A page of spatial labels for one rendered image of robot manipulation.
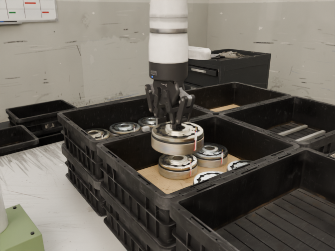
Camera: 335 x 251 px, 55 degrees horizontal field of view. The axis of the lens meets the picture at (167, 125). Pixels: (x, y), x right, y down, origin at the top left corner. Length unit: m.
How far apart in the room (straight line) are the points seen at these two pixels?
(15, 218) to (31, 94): 3.06
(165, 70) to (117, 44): 3.66
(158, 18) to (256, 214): 0.44
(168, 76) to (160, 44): 0.06
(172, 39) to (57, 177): 0.72
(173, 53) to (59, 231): 0.55
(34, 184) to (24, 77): 2.75
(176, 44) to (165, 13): 0.05
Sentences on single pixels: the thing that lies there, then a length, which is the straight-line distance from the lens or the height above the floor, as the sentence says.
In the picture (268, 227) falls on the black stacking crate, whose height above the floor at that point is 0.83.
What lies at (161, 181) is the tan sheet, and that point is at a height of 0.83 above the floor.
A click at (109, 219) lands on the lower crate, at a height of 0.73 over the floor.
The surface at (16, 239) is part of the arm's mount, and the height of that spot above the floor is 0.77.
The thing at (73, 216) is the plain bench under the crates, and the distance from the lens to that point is 0.94.
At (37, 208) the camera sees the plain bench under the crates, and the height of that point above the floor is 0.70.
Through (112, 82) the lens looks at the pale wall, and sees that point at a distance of 4.25.
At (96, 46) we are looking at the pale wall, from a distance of 4.09.
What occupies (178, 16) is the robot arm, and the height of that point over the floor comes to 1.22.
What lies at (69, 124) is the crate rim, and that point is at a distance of 0.94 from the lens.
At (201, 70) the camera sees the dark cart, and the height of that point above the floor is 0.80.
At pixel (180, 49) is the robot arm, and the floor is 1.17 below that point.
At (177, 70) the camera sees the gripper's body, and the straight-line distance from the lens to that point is 0.59.
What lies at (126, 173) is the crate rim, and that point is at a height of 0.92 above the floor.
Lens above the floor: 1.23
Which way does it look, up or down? 20 degrees down
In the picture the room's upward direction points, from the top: straight up
